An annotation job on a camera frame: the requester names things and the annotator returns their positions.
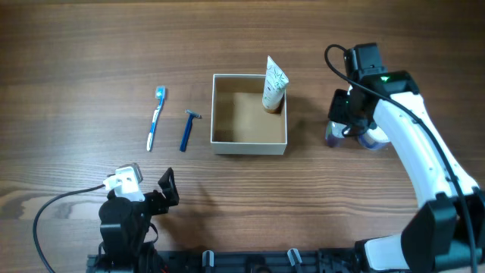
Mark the clear bottle dark liquid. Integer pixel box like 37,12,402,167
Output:
325,121,346,147

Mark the white lidded blue jar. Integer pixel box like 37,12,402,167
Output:
358,127,390,150

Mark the white cream tube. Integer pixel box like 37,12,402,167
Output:
262,56,289,113

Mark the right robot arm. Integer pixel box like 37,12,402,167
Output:
325,43,484,272

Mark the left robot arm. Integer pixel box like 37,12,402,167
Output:
87,163,180,272

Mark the blue disposable razor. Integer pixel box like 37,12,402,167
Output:
180,109,202,152

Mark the blue white toothbrush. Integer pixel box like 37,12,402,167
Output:
146,86,166,152

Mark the beige open cardboard box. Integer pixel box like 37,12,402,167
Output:
210,74,288,155

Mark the black right camera cable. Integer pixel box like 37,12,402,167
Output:
324,43,477,273

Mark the black camera cable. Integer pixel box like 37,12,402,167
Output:
32,184,106,273
324,43,477,273

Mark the black left camera cable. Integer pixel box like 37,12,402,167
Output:
32,184,106,273

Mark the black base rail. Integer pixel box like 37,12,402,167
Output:
86,248,361,273

